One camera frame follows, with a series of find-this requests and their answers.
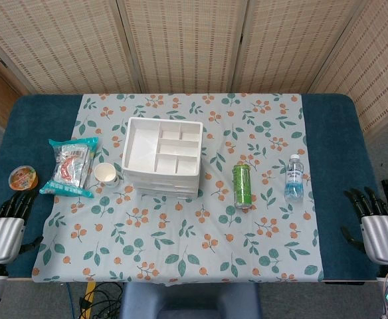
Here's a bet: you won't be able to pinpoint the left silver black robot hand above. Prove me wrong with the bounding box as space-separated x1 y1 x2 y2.
0 191 45 266

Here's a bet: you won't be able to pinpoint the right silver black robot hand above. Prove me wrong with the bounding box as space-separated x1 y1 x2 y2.
341 186 388 266

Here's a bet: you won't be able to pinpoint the white drawer organizer box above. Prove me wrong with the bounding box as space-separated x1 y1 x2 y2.
122 116 204 199

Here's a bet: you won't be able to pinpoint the clear plastic drawer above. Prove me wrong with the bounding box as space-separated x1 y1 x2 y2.
139 190 199 199
133 181 200 192

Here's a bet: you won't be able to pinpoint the orange jelly cup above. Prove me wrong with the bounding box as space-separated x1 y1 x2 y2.
8 165 39 191

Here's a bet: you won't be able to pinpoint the teal clear snack bag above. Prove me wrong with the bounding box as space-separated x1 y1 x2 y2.
39 137 100 199

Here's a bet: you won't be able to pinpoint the dark teal table cover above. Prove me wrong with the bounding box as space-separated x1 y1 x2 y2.
0 94 388 283

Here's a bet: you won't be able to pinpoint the yellow floor tape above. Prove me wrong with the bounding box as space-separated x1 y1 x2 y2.
84 282 97 319

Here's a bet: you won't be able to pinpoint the clear plastic water bottle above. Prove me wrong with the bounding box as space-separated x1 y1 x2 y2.
284 154 304 202

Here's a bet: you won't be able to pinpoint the white flower print paper cup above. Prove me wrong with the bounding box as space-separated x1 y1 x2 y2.
94 162 120 187

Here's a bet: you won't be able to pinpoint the green Monster drink can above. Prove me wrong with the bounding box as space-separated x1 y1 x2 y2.
232 163 254 209

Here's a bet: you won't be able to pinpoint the floral leaf print tablecloth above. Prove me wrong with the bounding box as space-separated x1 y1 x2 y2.
31 93 324 286

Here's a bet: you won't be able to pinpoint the blue padded seat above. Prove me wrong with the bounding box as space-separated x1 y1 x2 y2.
119 282 263 319

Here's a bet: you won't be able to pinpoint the woven bamboo folding screen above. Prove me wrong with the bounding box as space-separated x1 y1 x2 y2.
0 0 388 137

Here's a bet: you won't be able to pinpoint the black floor cables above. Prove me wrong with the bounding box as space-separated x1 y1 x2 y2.
79 282 125 319

